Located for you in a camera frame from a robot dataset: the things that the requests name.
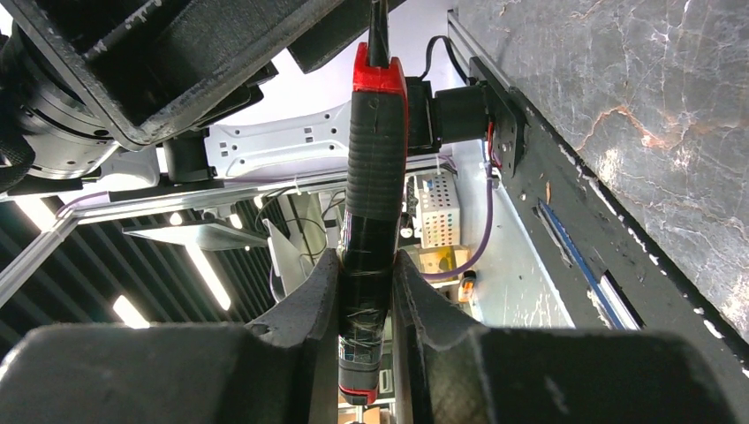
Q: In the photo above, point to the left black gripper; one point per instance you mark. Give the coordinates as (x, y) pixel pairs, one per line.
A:
(81, 80)

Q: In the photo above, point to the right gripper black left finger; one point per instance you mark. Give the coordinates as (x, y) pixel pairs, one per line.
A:
(279, 368)

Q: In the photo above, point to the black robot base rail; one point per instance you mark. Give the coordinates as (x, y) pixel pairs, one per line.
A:
(605, 267)

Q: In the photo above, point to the red box cutter knife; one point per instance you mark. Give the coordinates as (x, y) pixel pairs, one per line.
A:
(373, 203)

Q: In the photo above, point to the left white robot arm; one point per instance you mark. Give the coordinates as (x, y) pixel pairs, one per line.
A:
(434, 119)

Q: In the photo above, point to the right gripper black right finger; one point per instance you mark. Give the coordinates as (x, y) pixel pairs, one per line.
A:
(450, 368)

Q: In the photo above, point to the perforated white metal box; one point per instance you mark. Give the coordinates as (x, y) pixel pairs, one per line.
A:
(437, 210)

